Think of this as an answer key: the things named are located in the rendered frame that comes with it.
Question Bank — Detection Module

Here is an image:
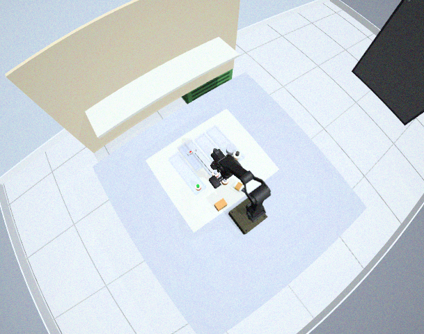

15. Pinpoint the orange flat block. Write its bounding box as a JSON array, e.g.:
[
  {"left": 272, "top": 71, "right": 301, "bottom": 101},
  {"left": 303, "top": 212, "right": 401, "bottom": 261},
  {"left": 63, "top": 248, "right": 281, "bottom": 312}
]
[{"left": 214, "top": 199, "right": 228, "bottom": 212}]

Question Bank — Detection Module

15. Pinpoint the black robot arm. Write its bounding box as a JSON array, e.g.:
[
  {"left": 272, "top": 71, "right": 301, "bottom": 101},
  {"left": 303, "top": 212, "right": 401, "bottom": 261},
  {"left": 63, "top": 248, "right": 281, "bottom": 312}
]
[{"left": 210, "top": 149, "right": 271, "bottom": 222}]

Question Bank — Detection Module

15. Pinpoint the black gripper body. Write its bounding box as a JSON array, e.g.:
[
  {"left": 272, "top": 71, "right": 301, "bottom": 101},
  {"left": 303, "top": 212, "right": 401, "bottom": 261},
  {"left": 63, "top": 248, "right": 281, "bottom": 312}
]
[{"left": 209, "top": 160, "right": 242, "bottom": 189}]

